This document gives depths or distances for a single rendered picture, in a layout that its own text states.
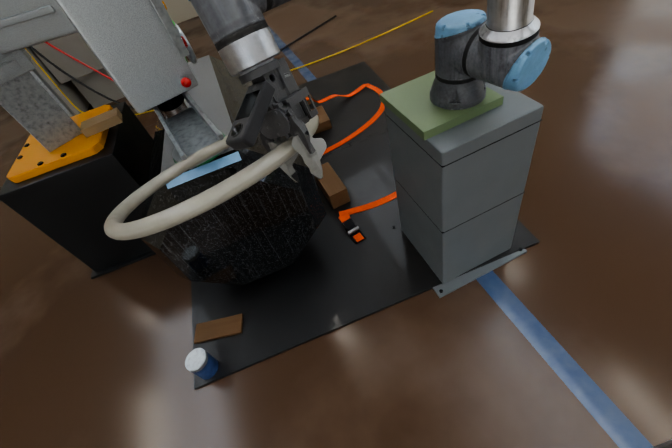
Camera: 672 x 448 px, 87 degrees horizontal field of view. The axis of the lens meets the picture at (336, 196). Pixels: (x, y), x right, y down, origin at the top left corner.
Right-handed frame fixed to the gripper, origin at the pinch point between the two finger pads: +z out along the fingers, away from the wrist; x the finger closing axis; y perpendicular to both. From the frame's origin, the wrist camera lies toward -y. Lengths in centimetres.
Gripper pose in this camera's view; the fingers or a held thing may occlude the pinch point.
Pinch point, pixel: (304, 176)
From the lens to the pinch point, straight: 65.5
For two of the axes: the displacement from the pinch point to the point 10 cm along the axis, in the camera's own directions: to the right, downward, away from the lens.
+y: 4.9, -5.7, 6.6
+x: -7.7, 0.7, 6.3
